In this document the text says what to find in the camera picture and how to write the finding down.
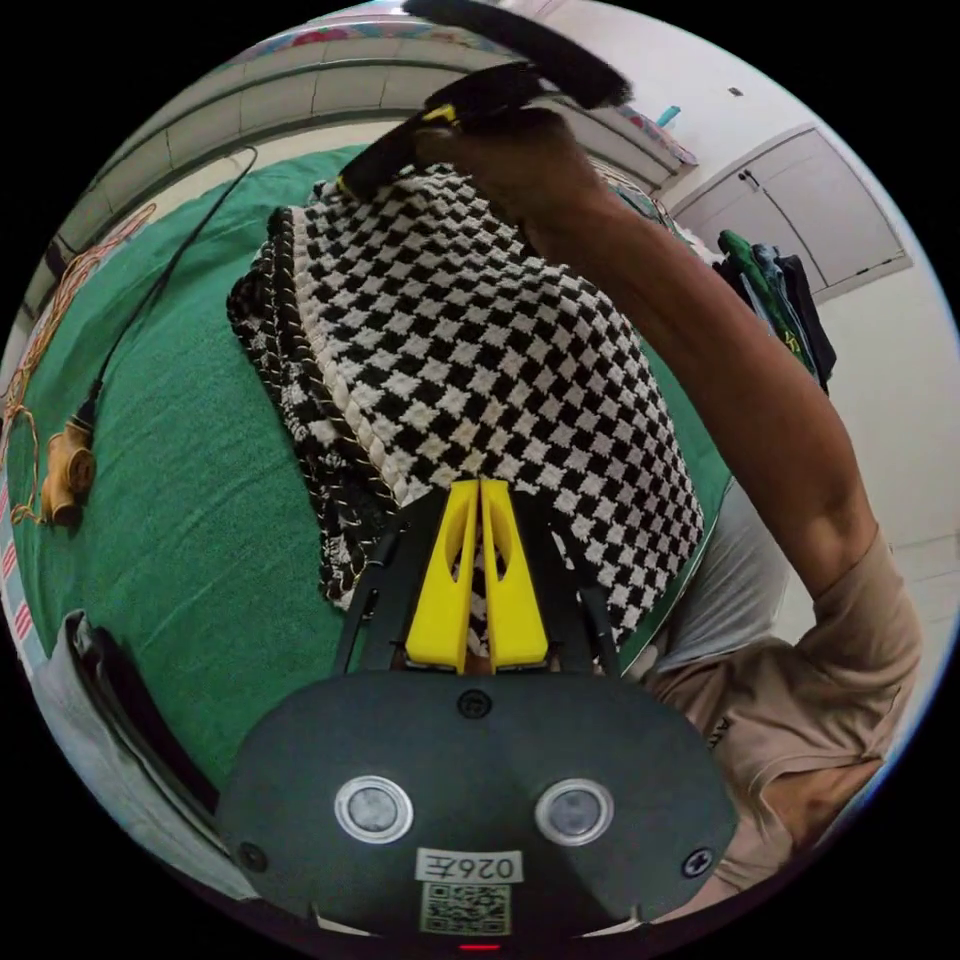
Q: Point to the black and white houndstooth vest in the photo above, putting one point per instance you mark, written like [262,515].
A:
[480,352]

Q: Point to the grey shelf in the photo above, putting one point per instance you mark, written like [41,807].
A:
[315,90]

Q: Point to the person's body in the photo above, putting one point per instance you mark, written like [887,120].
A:
[810,705]

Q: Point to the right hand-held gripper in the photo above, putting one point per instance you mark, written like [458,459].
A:
[487,90]

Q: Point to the pile of clothes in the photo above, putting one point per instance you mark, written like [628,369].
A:
[780,300]

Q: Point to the person's right hand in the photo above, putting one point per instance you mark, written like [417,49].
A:
[517,165]

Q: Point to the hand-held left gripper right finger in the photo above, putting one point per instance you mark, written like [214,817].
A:
[517,607]

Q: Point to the bed with green sheet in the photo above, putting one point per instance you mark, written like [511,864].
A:
[187,420]

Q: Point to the person's right forearm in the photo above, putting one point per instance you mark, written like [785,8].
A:
[720,375]

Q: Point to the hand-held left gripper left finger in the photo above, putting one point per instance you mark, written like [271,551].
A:
[435,600]

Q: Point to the white cupboard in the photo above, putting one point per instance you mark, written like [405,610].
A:
[810,202]

